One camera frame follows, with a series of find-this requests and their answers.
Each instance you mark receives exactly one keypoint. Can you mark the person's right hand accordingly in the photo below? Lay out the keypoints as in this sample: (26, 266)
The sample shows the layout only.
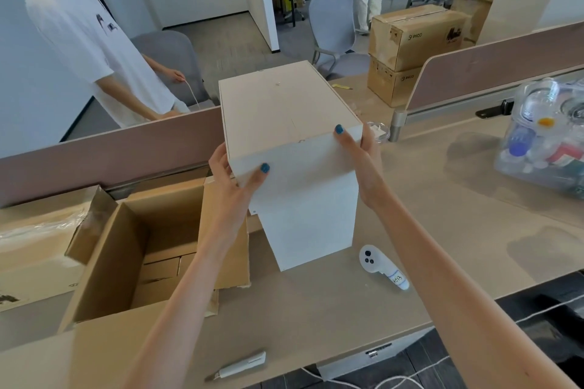
(372, 174)

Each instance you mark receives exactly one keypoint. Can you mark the person's left hand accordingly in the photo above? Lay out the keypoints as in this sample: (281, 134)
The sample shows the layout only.
(228, 206)

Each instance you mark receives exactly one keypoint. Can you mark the white utility knife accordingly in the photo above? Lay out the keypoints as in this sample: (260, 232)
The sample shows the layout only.
(242, 365)

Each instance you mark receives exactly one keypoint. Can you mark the person's left forearm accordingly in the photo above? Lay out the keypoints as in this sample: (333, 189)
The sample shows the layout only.
(182, 320)

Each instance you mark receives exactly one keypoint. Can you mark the person's right forearm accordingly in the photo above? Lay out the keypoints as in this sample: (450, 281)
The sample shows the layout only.
(456, 302)

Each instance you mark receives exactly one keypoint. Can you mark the clear bag of snacks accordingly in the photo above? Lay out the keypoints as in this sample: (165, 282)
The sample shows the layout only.
(378, 131)

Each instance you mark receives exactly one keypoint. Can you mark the white handheld controller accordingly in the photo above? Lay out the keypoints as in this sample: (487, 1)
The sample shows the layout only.
(372, 258)

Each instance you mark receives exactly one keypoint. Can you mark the small yellow packet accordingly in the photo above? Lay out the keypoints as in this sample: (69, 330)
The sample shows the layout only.
(342, 86)

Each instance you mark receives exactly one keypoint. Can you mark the mauve desk divider panel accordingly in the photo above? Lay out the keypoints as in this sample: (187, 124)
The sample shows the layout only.
(114, 151)
(492, 65)

